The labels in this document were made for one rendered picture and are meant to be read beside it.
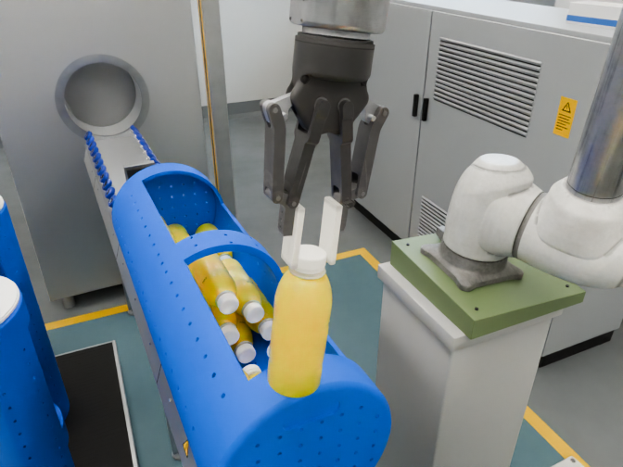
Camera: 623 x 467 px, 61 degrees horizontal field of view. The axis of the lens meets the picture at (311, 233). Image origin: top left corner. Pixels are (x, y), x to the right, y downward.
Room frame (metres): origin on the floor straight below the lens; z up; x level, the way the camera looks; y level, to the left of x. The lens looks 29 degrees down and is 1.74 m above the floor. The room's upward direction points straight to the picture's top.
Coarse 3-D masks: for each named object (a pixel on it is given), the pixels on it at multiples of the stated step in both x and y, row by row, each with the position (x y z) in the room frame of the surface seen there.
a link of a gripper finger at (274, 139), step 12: (276, 108) 0.47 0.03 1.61; (264, 120) 0.49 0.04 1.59; (276, 120) 0.47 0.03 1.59; (276, 132) 0.47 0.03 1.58; (264, 144) 0.49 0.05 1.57; (276, 144) 0.47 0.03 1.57; (264, 156) 0.49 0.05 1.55; (276, 156) 0.47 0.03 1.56; (264, 168) 0.49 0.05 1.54; (276, 168) 0.47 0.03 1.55; (264, 180) 0.48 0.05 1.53; (276, 180) 0.47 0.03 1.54; (264, 192) 0.48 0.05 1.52; (276, 192) 0.47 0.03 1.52
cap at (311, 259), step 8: (304, 248) 0.50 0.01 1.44; (312, 248) 0.50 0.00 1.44; (320, 248) 0.50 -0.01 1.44; (304, 256) 0.48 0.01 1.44; (312, 256) 0.48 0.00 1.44; (320, 256) 0.48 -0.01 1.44; (304, 264) 0.47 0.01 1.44; (312, 264) 0.47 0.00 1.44; (320, 264) 0.48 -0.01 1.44; (304, 272) 0.47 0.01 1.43; (312, 272) 0.47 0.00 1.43
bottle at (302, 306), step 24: (288, 288) 0.47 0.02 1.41; (312, 288) 0.46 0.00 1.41; (288, 312) 0.46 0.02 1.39; (312, 312) 0.45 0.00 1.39; (288, 336) 0.45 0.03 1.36; (312, 336) 0.45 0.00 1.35; (288, 360) 0.45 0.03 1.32; (312, 360) 0.45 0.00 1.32; (288, 384) 0.44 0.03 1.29; (312, 384) 0.45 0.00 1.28
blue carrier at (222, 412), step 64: (128, 192) 1.17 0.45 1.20; (192, 192) 1.29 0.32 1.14; (128, 256) 0.98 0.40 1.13; (192, 256) 0.83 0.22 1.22; (256, 256) 0.89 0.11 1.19; (192, 320) 0.67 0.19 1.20; (192, 384) 0.56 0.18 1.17; (256, 384) 0.51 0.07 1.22; (320, 384) 0.50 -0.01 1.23; (192, 448) 0.51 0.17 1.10; (256, 448) 0.45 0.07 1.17; (320, 448) 0.49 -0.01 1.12; (384, 448) 0.54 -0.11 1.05
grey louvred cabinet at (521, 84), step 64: (448, 0) 3.04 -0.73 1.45; (384, 64) 3.15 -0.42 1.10; (448, 64) 2.60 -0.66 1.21; (512, 64) 2.23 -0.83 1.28; (576, 64) 1.95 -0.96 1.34; (384, 128) 3.10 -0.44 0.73; (448, 128) 2.56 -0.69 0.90; (512, 128) 2.17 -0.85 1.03; (576, 128) 1.89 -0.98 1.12; (384, 192) 3.05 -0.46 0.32; (448, 192) 2.49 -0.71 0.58; (576, 320) 1.86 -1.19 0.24
